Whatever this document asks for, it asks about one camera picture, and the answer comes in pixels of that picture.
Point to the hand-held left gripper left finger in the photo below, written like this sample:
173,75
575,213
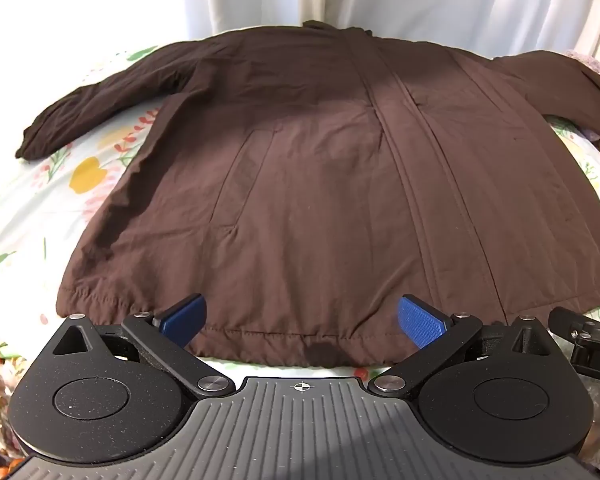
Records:
184,317

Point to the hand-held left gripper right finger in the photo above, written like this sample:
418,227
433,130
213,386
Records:
420,324

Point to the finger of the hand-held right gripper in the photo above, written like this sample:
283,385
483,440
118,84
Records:
580,321

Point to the dark brown jacket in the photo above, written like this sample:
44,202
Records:
330,185

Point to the purple fuzzy blanket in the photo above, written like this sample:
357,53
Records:
597,57

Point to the floral bed sheet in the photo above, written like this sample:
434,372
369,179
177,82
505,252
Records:
40,210

